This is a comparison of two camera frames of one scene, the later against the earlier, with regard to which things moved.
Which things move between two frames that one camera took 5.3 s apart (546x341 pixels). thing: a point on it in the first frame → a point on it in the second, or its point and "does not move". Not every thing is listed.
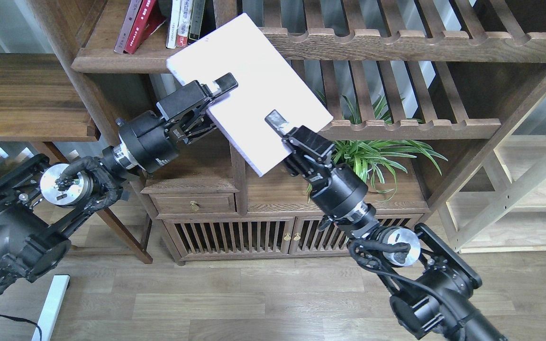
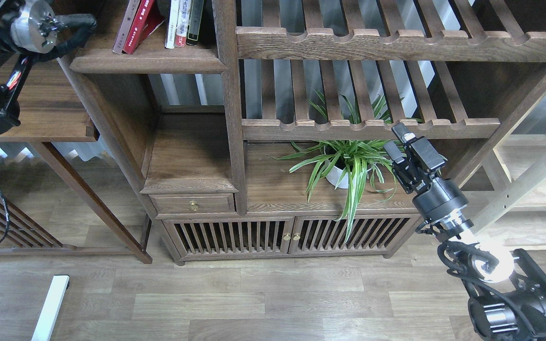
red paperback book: [149, 18] does not move
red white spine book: [184, 22] does not move
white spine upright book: [173, 24] does not move
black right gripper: [336, 188] → [438, 198]
